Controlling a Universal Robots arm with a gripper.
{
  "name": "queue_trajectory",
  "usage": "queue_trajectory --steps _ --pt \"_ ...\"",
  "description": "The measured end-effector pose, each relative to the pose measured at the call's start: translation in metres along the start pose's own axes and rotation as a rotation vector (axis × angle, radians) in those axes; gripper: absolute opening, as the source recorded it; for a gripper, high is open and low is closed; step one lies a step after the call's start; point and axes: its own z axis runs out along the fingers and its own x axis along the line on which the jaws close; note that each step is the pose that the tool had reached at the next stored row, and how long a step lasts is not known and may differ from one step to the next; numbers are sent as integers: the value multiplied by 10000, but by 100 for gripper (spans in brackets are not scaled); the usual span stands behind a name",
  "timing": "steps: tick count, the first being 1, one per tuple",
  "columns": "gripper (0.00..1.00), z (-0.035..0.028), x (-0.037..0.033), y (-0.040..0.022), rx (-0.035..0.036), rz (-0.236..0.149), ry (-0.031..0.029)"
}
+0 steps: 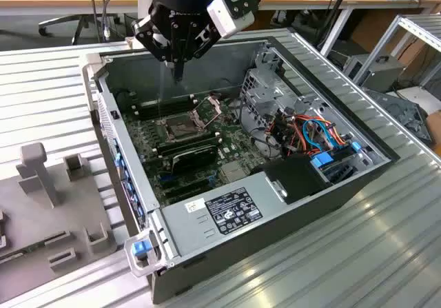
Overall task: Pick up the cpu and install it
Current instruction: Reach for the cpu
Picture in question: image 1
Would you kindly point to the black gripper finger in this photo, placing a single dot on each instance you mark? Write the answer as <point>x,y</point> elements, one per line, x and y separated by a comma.
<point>206,39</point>
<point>148,29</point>

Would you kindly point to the CPU socket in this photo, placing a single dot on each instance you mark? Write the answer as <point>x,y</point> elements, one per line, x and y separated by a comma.
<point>179,129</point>

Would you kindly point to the black office chair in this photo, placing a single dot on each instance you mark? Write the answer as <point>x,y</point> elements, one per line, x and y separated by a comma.
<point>82,18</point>

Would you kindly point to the thin locking lever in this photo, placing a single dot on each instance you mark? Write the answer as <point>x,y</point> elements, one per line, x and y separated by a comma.
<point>160,110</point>

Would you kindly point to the metal drive cage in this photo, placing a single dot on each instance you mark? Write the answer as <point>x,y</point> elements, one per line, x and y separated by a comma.
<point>268,94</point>

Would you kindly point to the green motherboard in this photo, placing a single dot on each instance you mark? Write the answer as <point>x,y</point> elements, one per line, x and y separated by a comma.
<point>237,142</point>

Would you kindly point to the black graphics card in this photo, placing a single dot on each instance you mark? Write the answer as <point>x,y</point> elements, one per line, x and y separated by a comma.
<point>193,160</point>

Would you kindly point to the silver chipset heatsink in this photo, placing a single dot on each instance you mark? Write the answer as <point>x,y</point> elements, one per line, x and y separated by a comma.
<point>234,172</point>

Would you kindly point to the black expansion slot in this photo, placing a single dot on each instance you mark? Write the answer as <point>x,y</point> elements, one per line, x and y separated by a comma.
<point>186,183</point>
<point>187,192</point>

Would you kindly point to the blue disk carrier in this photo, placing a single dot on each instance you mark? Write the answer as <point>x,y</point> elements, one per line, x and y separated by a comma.
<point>322,160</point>

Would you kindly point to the black plastic cover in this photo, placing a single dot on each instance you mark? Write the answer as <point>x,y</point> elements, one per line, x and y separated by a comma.
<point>296,180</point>

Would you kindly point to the grey metal box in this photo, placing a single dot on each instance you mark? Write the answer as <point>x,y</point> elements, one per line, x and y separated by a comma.
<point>382,73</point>

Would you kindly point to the blue plastic clip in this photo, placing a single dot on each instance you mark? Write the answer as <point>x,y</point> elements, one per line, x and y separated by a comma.
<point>355,146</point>

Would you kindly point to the grey power supply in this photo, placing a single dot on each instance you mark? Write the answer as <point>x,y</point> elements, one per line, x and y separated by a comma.
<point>193,225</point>

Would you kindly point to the dark case side panel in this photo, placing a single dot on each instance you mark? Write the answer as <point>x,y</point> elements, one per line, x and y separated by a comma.
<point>396,104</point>

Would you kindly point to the blue case latch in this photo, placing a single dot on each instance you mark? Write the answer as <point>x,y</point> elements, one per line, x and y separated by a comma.
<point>140,248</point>

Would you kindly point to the grey parts rack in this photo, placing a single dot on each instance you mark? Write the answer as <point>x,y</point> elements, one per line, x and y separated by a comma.
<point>34,218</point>

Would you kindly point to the black PC case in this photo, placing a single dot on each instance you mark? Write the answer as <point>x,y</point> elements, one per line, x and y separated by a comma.
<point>241,259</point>

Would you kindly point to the brown cardboard box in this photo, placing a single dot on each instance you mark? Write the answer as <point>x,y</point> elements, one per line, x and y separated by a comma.
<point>435,129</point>

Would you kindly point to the green RAM stick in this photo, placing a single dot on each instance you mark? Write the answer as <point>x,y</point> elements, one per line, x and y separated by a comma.
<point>32,247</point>

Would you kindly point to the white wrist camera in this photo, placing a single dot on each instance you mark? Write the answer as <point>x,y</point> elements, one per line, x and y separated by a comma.
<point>227,18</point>

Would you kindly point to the aluminium profile frame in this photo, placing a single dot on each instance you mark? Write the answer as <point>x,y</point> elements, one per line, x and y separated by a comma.
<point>379,48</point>

